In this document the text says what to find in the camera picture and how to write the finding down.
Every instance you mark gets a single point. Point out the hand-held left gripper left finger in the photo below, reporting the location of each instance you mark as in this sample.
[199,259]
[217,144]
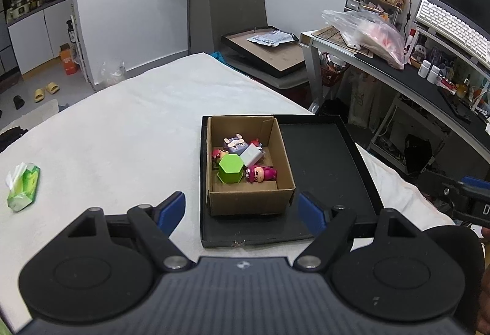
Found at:
[172,210]

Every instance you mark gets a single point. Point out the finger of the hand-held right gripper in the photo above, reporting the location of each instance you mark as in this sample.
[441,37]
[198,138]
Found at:
[474,182]

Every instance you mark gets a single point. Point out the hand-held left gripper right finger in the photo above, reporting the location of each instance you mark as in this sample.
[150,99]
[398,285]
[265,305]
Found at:
[312,212]

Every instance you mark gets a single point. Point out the black shallow tray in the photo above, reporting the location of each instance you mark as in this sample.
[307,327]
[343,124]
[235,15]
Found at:
[321,166]

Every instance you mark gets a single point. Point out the pink toy figure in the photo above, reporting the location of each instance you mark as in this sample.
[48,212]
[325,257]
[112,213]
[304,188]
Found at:
[264,173]

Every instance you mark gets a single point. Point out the brown cardboard box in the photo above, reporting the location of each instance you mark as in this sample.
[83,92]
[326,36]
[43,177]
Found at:
[245,201]

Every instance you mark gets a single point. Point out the small red toy figure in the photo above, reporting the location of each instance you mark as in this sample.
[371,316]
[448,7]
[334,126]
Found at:
[216,155]

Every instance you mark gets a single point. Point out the white rectangular block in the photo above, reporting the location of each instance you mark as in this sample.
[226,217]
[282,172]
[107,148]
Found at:
[250,155]

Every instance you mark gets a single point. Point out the grey purple toy figure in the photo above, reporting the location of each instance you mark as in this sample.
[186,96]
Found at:
[234,145]

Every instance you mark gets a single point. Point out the green hexagonal container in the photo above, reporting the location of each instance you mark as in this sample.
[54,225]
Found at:
[229,166]

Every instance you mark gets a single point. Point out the white bottle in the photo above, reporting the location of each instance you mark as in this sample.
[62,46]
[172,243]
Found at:
[423,68]
[433,73]

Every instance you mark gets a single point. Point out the grey desk with black top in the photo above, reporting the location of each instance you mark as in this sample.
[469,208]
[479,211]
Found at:
[398,80]

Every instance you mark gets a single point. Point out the red basket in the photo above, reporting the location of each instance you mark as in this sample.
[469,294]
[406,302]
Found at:
[333,76]

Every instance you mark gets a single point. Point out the crumpled clear floor bag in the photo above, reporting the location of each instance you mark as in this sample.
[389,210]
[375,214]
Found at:
[113,72]

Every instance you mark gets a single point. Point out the green tissue pack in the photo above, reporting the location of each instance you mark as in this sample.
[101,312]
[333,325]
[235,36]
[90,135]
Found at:
[23,185]

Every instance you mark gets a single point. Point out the black framed board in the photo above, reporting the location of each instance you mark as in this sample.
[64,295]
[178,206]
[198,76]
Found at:
[279,59]

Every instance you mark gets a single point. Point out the white keyboard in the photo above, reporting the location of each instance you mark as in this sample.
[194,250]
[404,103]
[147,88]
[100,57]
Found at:
[451,26]

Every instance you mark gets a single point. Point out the teal cloth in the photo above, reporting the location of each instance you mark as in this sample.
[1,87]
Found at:
[218,56]

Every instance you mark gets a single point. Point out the grey floor mat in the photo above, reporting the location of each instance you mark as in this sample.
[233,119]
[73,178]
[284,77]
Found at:
[34,114]

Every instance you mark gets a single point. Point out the dark cloth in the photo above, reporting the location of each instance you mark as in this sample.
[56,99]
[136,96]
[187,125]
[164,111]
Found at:
[11,137]

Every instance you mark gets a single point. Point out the white printed plastic packet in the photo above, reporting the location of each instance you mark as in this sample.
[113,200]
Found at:
[270,38]

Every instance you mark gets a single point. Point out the clear plastic bag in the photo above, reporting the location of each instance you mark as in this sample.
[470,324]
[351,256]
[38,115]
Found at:
[367,32]

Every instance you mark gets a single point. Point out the white narrow rack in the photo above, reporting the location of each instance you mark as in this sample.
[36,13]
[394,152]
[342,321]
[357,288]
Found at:
[78,47]

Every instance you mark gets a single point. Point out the black shoe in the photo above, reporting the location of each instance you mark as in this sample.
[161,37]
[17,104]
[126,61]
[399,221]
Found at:
[18,101]

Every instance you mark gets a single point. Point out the grey chair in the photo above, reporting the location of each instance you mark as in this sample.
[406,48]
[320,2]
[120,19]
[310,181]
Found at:
[237,9]

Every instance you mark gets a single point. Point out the white cabinet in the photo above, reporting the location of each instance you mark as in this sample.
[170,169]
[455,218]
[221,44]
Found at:
[30,40]

